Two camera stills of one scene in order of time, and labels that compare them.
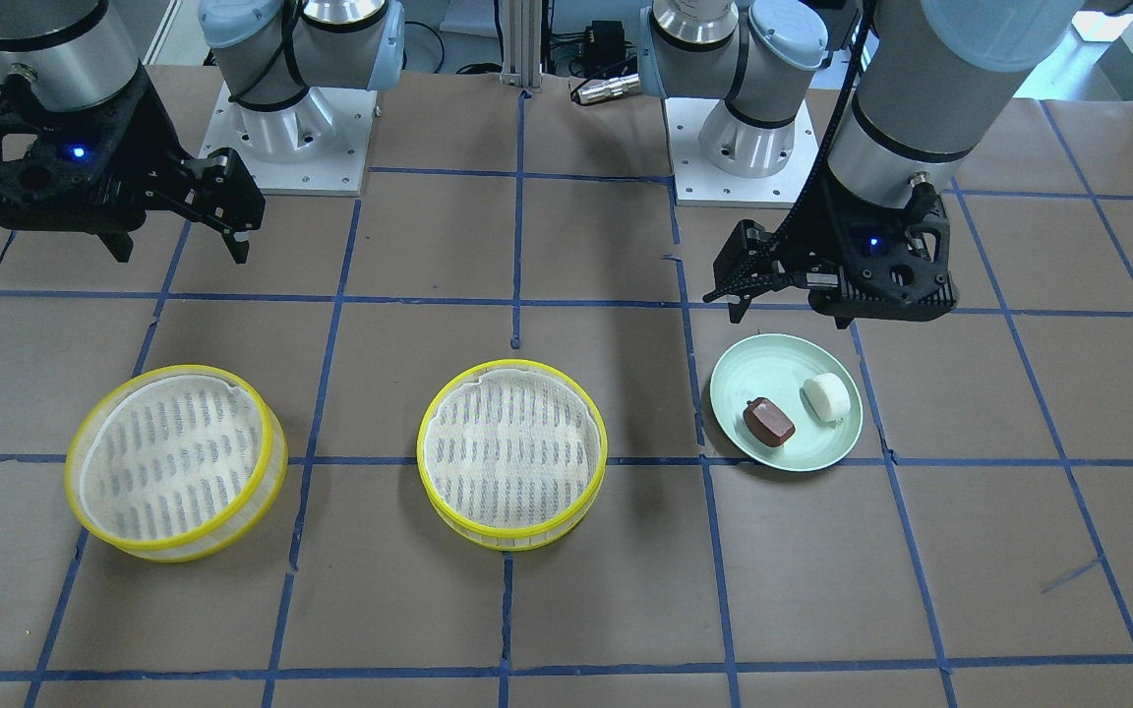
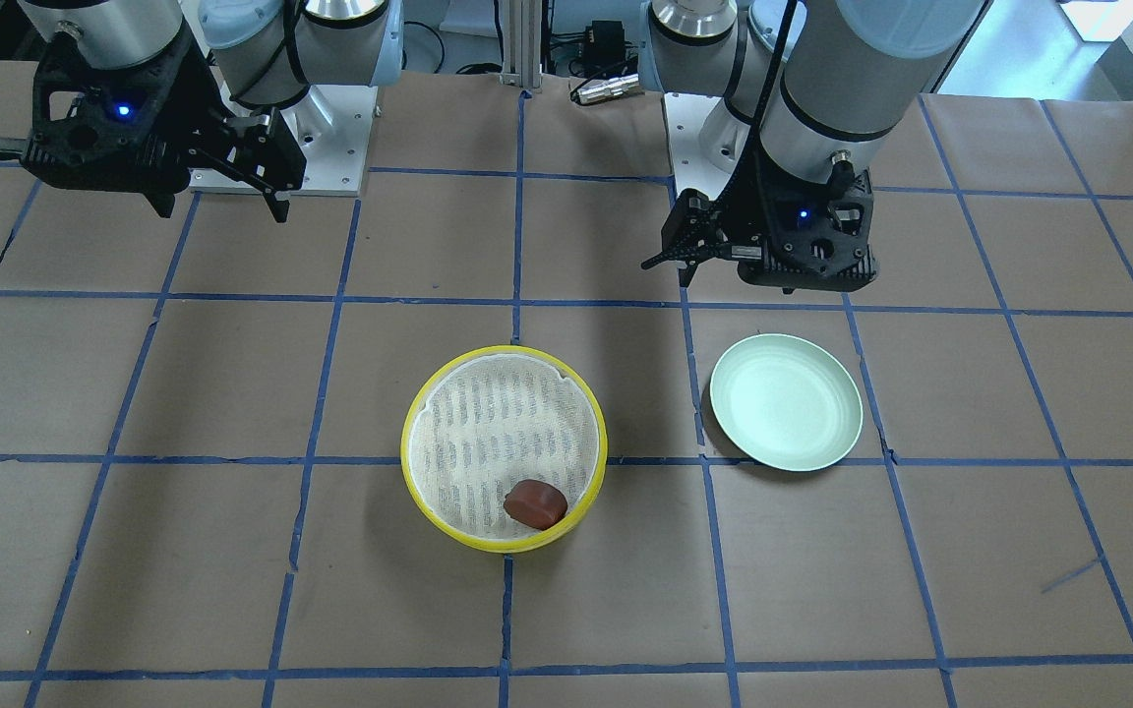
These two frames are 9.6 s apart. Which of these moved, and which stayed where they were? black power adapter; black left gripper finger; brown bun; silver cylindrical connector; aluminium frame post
Moved: brown bun; black left gripper finger
Stayed: black power adapter; silver cylindrical connector; aluminium frame post
